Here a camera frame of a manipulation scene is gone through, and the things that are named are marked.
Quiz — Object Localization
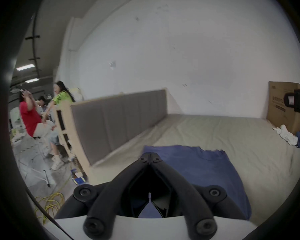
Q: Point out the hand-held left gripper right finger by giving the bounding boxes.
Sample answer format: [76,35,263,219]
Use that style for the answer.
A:
[151,154,249,239]

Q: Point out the yellow cable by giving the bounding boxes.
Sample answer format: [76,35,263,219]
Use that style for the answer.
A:
[34,174,75,226]

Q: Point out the bed with beige sheet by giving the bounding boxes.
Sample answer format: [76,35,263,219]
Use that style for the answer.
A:
[89,114,300,227]

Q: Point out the black cable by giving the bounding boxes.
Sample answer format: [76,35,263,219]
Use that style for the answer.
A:
[25,184,75,240]

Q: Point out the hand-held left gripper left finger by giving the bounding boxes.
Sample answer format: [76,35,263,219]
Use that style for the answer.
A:
[54,153,152,239]

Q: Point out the grey padded headboard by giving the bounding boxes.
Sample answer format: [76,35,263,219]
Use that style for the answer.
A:
[55,88,168,182]

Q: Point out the white crumpled cloth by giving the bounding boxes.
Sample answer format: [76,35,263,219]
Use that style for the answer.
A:
[272,124,298,146]

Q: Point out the dark blue shirt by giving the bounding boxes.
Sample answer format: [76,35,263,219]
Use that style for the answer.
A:
[137,145,252,221]

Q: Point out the brown cardboard carton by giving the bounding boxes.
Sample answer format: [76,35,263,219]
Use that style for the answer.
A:
[266,81,300,136]

